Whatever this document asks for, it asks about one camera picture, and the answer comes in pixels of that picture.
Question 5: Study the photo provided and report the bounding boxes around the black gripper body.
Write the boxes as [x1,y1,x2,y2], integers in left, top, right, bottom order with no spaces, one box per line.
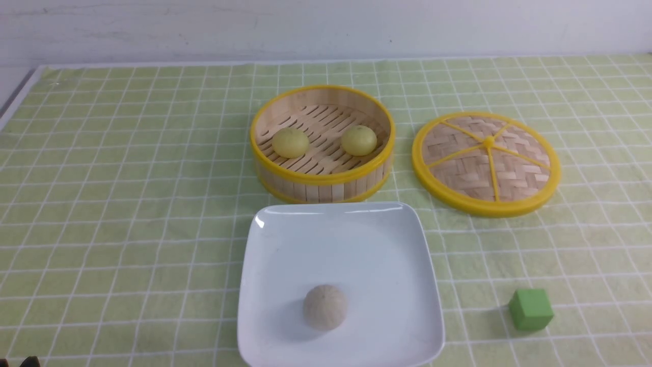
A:
[19,356,41,367]

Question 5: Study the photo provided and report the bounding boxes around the yellow steamed bun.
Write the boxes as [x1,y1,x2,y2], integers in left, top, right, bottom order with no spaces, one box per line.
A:
[271,127,310,160]
[341,125,377,156]

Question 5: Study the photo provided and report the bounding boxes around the grey steamed bun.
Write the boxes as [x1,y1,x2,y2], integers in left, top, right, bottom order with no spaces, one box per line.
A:
[303,284,348,332]

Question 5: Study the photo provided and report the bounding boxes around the white square plate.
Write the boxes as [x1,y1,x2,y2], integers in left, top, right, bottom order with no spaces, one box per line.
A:
[237,202,445,366]

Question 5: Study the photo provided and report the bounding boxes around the green checkered tablecloth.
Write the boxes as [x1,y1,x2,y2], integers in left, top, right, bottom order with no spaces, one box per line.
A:
[1,54,651,366]

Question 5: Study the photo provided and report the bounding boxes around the bamboo steamer basket yellow rim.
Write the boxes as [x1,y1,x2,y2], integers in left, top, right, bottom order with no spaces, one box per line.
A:
[249,85,396,204]

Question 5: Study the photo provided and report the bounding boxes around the green cube block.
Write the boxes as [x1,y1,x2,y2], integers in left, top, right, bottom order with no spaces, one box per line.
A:
[508,289,555,331]

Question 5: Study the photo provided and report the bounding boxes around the woven bamboo steamer lid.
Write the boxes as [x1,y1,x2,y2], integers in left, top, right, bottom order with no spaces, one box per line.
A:
[412,112,562,218]

